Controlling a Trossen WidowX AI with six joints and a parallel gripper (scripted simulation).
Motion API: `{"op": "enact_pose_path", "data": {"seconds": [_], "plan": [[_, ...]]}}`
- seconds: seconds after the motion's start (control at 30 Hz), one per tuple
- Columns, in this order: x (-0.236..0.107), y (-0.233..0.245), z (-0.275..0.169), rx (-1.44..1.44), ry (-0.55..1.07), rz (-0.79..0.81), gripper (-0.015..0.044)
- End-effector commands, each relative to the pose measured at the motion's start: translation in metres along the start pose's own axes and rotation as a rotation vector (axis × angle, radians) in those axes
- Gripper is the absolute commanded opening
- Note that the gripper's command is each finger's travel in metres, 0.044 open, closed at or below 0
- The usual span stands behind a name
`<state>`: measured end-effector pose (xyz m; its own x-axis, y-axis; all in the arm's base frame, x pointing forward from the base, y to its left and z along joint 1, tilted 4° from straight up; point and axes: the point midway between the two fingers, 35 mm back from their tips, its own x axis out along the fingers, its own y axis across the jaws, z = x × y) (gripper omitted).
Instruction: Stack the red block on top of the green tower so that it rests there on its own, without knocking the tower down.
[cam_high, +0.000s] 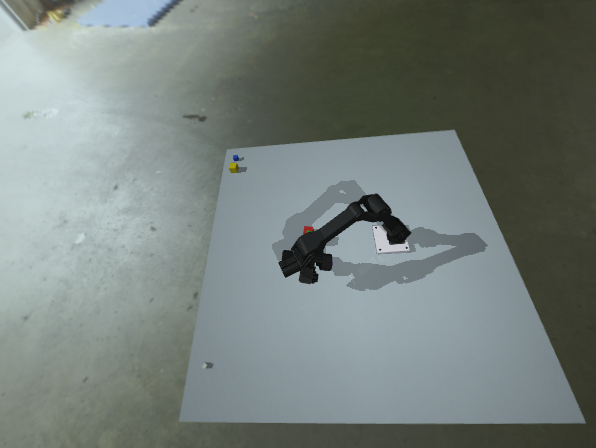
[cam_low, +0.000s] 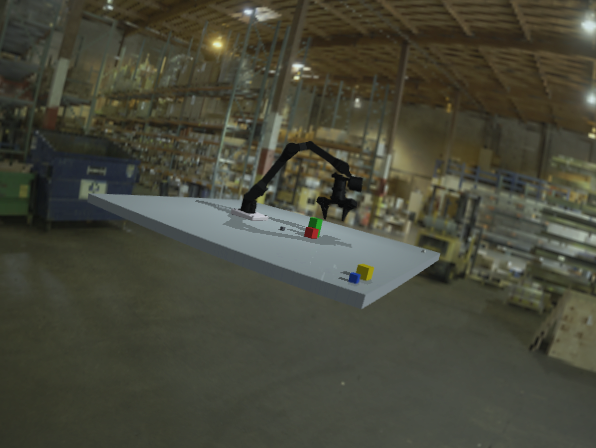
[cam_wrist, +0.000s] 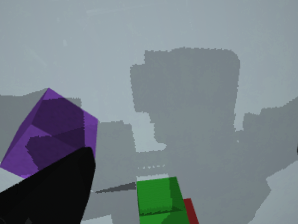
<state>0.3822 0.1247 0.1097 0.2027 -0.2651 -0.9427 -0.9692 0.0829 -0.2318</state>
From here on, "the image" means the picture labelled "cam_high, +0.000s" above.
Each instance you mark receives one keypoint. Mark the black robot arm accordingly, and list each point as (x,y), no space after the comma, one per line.
(309,247)

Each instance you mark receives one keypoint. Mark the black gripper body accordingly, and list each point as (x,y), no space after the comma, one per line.
(325,260)

